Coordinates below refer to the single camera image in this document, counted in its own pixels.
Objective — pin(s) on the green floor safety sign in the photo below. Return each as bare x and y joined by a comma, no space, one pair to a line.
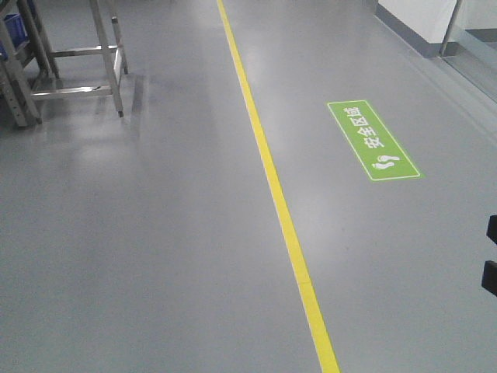
379,153

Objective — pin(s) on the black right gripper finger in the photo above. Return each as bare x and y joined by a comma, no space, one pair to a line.
489,277
492,228

